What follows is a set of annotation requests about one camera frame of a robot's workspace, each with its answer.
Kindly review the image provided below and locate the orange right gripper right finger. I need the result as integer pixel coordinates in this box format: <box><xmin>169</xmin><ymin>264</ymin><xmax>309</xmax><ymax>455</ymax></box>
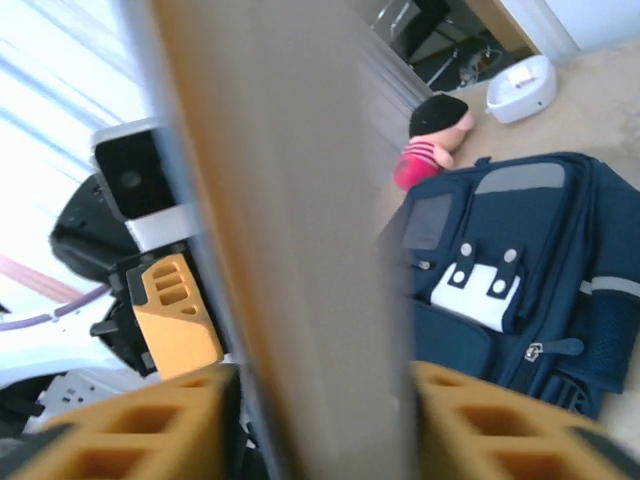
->
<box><xmin>409</xmin><ymin>360</ymin><xmax>640</xmax><ymax>480</ymax></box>

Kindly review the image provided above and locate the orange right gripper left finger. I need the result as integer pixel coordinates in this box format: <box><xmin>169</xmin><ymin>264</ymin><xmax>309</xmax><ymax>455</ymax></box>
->
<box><xmin>0</xmin><ymin>363</ymin><xmax>246</xmax><ymax>480</ymax></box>

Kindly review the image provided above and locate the brown hardcover book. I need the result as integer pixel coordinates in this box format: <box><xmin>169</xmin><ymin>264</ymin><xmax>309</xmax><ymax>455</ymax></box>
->
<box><xmin>149</xmin><ymin>0</ymin><xmax>417</xmax><ymax>480</ymax></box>

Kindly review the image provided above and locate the navy blue backpack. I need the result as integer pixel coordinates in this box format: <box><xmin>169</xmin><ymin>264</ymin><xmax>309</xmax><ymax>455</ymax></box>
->
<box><xmin>374</xmin><ymin>152</ymin><xmax>640</xmax><ymax>421</ymax></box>

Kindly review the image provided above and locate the pink plush doll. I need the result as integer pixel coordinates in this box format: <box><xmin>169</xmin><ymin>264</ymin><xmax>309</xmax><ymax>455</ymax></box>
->
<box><xmin>393</xmin><ymin>93</ymin><xmax>474</xmax><ymax>191</ymax></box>

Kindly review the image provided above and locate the white rounded plastic box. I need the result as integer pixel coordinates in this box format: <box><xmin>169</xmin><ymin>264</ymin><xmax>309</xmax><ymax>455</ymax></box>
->
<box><xmin>485</xmin><ymin>54</ymin><xmax>558</xmax><ymax>125</ymax></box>

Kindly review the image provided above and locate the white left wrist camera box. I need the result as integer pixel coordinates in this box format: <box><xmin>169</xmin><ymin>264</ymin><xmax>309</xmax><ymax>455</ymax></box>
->
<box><xmin>89</xmin><ymin>117</ymin><xmax>201</xmax><ymax>252</ymax></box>

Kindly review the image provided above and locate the black metal-frame chair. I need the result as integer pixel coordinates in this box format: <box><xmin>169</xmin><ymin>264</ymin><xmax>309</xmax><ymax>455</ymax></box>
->
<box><xmin>372</xmin><ymin>0</ymin><xmax>506</xmax><ymax>94</ymax></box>

